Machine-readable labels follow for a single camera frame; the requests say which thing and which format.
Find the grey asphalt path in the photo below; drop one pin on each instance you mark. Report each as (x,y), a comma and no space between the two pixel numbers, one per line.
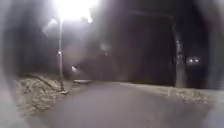
(116,108)

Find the street lamp post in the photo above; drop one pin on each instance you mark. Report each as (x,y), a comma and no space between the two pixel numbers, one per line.
(61,66)
(73,69)

